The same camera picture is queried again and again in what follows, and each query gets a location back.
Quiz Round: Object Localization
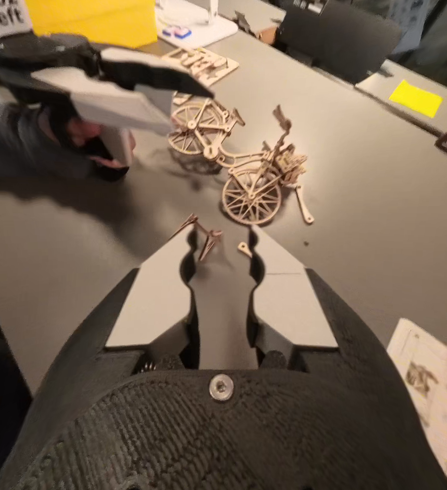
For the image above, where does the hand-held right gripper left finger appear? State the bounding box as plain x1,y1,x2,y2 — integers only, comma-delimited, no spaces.
105,223,202,370

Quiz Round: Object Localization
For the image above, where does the wooden parts sheet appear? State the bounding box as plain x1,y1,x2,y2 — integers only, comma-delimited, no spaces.
162,47,239,87

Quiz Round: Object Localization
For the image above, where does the person's left forearm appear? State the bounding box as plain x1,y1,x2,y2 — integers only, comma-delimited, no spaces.
0,101,129,183

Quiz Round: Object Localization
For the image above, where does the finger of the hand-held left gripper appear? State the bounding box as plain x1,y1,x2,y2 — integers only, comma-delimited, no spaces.
32,67,175,135
100,48,214,98

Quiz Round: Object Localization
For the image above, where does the paper instruction booklet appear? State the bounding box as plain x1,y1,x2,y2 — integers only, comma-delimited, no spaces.
386,318,447,490

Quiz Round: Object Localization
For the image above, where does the yellow sticky note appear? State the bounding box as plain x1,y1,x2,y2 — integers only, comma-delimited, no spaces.
389,80,444,118

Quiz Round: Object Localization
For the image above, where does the person's left hand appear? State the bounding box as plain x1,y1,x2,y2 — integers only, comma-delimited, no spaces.
70,119,130,170

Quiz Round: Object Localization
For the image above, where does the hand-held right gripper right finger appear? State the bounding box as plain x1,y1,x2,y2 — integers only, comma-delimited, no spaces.
246,225,339,370

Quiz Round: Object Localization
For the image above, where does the yellow box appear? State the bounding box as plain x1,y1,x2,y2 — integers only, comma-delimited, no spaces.
24,0,158,48

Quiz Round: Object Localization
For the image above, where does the black office chair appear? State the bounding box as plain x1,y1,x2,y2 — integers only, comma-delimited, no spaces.
275,0,402,85

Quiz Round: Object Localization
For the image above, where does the wooden bicycle model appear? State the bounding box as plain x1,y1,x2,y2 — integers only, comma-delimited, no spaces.
167,97,309,226

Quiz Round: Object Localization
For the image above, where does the wooden kickstand assembly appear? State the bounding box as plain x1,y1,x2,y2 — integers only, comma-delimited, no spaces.
169,214,224,263

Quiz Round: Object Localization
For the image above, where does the white flat base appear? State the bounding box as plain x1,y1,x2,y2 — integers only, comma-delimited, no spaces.
155,0,239,44

